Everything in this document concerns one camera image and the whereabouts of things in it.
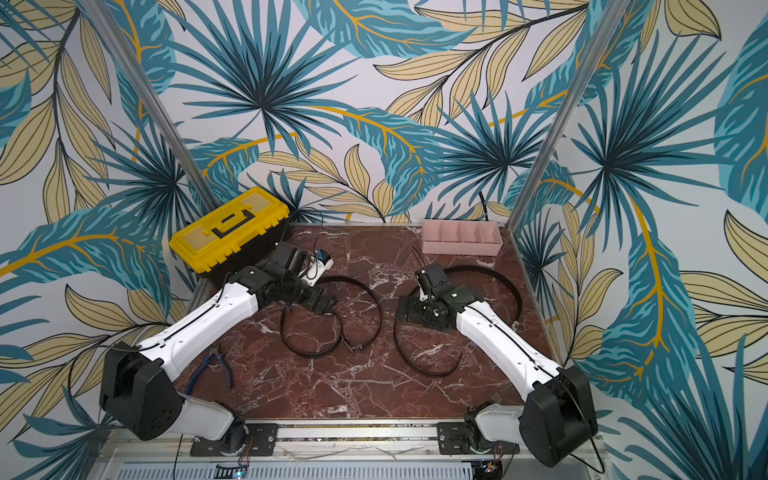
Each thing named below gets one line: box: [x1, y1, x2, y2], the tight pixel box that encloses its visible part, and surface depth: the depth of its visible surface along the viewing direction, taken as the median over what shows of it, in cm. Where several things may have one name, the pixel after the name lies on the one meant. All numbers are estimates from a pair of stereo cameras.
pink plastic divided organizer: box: [422, 220, 503, 256], surface depth 116 cm
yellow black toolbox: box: [169, 187, 290, 280], surface depth 97 cm
